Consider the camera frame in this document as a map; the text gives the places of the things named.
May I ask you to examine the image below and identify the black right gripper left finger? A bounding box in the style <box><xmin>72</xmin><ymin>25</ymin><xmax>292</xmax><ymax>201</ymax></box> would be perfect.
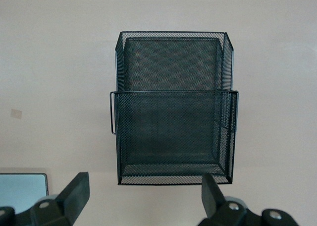
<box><xmin>15</xmin><ymin>171</ymin><xmax>90</xmax><ymax>226</ymax></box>

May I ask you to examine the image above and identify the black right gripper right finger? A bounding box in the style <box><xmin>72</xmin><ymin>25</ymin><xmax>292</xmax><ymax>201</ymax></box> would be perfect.
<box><xmin>198</xmin><ymin>173</ymin><xmax>298</xmax><ymax>226</ymax></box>

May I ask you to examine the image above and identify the silver closed laptop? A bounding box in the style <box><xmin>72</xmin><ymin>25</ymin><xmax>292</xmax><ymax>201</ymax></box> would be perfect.
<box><xmin>0</xmin><ymin>168</ymin><xmax>50</xmax><ymax>203</ymax></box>

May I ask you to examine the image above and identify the black wire mesh organizer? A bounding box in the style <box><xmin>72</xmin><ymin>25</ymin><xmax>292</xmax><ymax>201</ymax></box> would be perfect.
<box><xmin>108</xmin><ymin>31</ymin><xmax>240</xmax><ymax>186</ymax></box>

